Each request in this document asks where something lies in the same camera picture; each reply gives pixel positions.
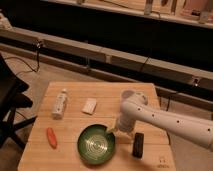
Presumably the white plastic bottle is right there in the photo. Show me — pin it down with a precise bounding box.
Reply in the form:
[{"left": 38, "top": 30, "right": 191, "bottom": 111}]
[{"left": 52, "top": 89, "right": 68, "bottom": 119}]

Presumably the black cable on floor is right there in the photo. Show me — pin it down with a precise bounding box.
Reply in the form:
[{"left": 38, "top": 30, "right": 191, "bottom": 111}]
[{"left": 3, "top": 39, "right": 45, "bottom": 76}]

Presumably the orange carrot toy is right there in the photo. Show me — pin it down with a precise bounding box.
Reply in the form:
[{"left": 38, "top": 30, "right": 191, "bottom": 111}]
[{"left": 46, "top": 128, "right": 57, "bottom": 149}]

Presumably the green ceramic bowl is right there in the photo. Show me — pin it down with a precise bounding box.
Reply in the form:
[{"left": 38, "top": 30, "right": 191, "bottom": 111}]
[{"left": 77, "top": 124, "right": 116, "bottom": 165}]

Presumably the white paper cup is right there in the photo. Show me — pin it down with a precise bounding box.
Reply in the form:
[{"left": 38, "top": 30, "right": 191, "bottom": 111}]
[{"left": 121, "top": 90, "right": 134, "bottom": 99}]

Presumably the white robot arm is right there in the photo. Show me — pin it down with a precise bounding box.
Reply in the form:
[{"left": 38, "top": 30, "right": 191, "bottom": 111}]
[{"left": 107, "top": 90, "right": 213, "bottom": 151}]

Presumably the black rectangular remote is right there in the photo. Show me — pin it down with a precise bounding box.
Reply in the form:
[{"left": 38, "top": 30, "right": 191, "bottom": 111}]
[{"left": 132, "top": 133, "right": 144, "bottom": 158}]

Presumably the wooden shelf with items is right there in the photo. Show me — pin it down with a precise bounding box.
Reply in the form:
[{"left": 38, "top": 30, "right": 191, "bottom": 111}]
[{"left": 45, "top": 0, "right": 213, "bottom": 24}]

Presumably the long metal rail beam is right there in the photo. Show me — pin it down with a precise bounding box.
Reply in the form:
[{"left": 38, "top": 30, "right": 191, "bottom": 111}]
[{"left": 0, "top": 28, "right": 213, "bottom": 111}]

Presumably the white rectangular block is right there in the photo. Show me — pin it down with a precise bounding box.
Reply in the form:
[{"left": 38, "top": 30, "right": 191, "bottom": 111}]
[{"left": 82, "top": 98, "right": 97, "bottom": 115}]

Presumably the black office chair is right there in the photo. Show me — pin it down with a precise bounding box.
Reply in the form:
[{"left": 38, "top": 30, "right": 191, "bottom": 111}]
[{"left": 0, "top": 54, "right": 36, "bottom": 149}]

